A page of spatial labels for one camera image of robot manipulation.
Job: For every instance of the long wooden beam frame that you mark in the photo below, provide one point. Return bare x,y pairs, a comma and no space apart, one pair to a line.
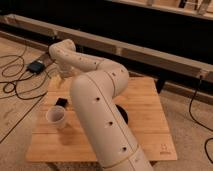
148,56

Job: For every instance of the black eraser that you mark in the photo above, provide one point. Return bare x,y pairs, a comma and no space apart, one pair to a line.
62,102

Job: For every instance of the white plastic cup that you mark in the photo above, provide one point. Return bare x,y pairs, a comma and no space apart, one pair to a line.
56,116

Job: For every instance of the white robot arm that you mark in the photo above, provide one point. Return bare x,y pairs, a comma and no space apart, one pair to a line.
92,93

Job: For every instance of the black power adapter box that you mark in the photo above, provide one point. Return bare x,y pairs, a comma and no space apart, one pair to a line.
36,67

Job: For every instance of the wooden bamboo table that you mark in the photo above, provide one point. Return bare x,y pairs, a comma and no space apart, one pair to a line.
146,119

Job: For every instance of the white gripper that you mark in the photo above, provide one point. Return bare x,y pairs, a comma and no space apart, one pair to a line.
65,72

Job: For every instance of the black round dish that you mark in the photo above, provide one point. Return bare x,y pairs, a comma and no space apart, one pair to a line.
123,113

